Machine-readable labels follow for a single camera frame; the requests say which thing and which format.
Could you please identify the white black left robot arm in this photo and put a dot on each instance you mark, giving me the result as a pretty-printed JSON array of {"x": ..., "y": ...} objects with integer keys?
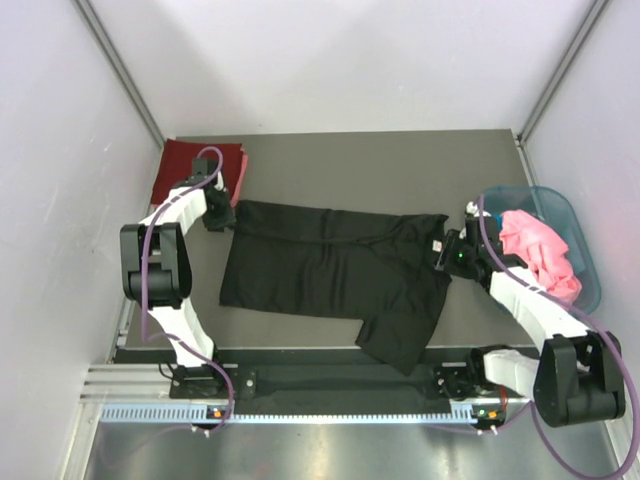
[{"x": 156, "y": 270}]

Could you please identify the blue t shirt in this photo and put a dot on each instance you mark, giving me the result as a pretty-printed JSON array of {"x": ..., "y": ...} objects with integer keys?
[{"x": 499, "y": 222}]

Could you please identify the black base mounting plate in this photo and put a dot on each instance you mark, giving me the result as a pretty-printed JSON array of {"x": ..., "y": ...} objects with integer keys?
[{"x": 448, "y": 365}]

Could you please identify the grey slotted cable duct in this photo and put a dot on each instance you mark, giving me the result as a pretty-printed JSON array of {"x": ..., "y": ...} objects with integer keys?
[{"x": 456, "y": 413}]

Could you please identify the folded dark red t shirt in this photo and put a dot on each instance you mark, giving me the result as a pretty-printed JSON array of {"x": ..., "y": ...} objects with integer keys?
[{"x": 176, "y": 165}]

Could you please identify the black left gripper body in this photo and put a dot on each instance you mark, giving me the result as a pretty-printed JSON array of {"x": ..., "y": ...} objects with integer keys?
[{"x": 219, "y": 215}]

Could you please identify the right aluminium corner post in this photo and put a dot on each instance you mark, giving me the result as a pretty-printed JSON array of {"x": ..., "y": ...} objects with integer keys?
[{"x": 594, "y": 13}]

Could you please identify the black t shirt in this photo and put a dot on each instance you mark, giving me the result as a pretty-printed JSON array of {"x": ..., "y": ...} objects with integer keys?
[{"x": 375, "y": 268}]

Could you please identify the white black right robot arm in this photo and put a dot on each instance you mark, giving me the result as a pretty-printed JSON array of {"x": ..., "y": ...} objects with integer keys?
[{"x": 575, "y": 378}]

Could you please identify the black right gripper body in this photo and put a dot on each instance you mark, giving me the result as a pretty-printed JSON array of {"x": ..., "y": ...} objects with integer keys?
[{"x": 456, "y": 254}]

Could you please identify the aluminium corner post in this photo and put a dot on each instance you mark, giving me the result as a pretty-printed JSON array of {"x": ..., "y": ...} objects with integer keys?
[
  {"x": 98, "y": 31},
  {"x": 594, "y": 13}
]

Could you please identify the teal plastic laundry basket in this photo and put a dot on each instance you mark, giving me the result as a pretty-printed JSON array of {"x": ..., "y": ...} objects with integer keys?
[{"x": 553, "y": 209}]

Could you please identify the left aluminium corner post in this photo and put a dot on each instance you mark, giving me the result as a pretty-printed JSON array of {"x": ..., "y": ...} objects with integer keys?
[{"x": 98, "y": 31}]

